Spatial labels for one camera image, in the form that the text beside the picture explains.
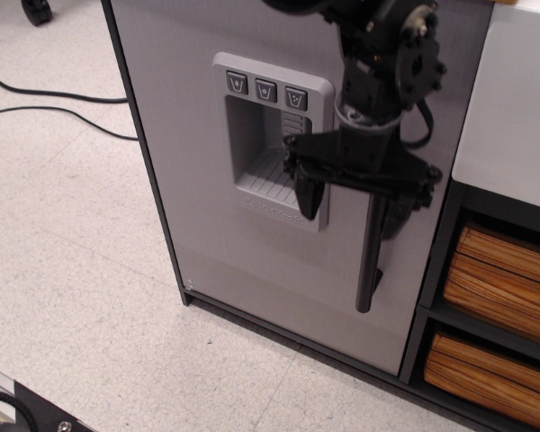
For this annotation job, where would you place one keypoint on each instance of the grey toy fridge door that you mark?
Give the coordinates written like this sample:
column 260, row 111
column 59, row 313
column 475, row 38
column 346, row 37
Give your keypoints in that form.
column 300, row 283

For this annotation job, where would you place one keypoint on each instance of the dark grey cabinet frame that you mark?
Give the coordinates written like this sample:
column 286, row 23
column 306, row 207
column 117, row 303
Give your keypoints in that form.
column 433, row 314

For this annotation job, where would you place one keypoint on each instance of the wooden striped drawer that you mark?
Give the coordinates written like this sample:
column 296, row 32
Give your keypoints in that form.
column 496, row 278
column 486, row 377

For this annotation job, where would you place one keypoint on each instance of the grey water dispenser panel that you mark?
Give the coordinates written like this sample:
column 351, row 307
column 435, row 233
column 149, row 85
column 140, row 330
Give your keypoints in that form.
column 259, row 105

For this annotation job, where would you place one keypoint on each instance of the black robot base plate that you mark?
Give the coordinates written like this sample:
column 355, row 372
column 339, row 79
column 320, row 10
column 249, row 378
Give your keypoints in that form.
column 48, row 416

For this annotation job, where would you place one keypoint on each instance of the lower wooden striped drawer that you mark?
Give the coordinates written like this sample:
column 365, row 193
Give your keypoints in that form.
column 486, row 377

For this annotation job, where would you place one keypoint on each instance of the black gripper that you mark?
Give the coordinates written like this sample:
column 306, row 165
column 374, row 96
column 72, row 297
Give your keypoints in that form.
column 364, row 161

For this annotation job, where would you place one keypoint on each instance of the upper wooden striped drawer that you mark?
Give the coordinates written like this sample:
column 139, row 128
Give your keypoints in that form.
column 496, row 278

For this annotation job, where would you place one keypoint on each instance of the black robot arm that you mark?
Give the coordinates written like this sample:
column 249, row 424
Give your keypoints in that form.
column 389, row 49

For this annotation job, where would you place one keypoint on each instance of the dark bar door handle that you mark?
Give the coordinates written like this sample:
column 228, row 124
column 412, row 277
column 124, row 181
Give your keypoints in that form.
column 371, row 249

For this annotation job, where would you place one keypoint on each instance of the black caster wheel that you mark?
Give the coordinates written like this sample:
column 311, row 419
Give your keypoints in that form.
column 37, row 12

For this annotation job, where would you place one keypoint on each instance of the white sink front panel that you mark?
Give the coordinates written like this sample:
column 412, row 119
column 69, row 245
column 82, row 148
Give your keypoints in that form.
column 499, row 149

